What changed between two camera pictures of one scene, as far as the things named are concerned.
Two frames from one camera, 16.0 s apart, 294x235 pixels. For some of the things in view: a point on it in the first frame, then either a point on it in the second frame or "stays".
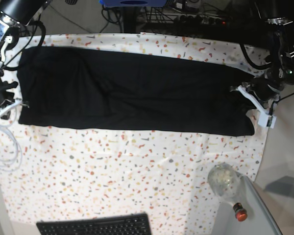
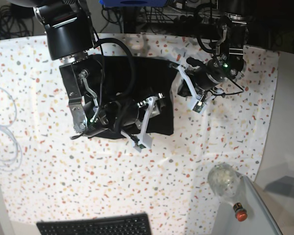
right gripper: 286,62 -> 228,62
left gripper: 1,91 -> 83,75
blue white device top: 133,3 stays
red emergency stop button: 241,213 stays
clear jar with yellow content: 223,178 stays
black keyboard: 137,224 stays
